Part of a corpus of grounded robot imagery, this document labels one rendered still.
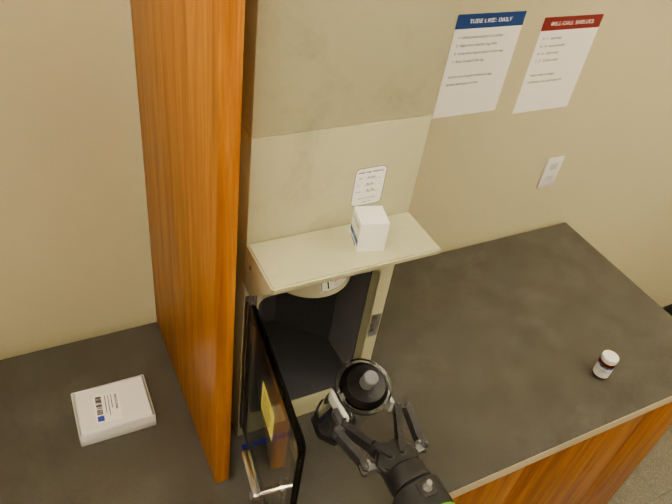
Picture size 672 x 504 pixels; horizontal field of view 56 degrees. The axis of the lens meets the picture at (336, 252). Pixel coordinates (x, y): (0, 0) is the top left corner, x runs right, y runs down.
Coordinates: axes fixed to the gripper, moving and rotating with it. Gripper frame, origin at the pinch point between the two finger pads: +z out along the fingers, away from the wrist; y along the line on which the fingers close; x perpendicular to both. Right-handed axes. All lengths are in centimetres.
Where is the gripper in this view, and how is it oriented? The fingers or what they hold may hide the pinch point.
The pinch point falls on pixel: (358, 396)
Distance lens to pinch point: 123.3
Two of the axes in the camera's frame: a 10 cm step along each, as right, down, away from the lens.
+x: -1.2, 7.6, 6.4
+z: -4.4, -6.2, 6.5
